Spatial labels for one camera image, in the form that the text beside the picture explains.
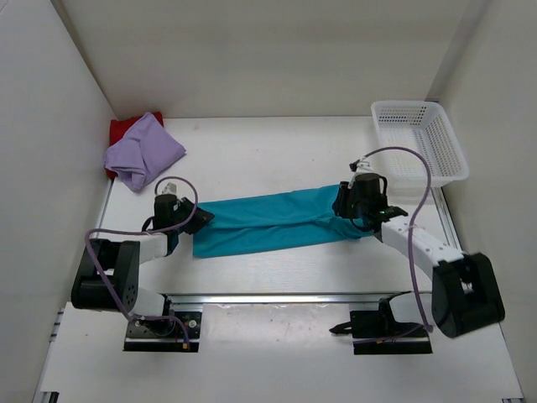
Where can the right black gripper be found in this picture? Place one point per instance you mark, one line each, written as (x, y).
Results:
(342, 201)

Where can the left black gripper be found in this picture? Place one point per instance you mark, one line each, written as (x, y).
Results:
(192, 216)

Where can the teal t shirt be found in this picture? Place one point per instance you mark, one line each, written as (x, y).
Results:
(286, 220)

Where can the purple t shirt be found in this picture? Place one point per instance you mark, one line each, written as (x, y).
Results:
(144, 151)

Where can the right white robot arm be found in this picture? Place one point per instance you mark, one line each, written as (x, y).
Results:
(465, 295)

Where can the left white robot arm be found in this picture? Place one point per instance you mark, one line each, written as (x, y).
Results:
(108, 275)

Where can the white plastic basket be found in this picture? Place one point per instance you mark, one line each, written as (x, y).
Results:
(425, 128)

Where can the aluminium rail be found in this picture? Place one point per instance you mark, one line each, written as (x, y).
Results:
(275, 298)

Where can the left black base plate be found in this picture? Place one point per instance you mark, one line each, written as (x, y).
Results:
(166, 337)

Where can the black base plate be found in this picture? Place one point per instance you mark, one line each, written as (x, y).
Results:
(166, 337)
(377, 333)

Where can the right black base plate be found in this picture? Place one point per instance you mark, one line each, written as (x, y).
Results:
(377, 333)

